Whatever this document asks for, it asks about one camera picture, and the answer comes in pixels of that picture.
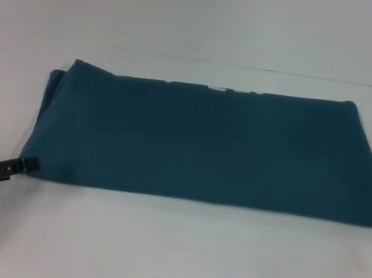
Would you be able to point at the teal blue t-shirt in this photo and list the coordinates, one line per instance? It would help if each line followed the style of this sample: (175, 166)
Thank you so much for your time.
(207, 142)

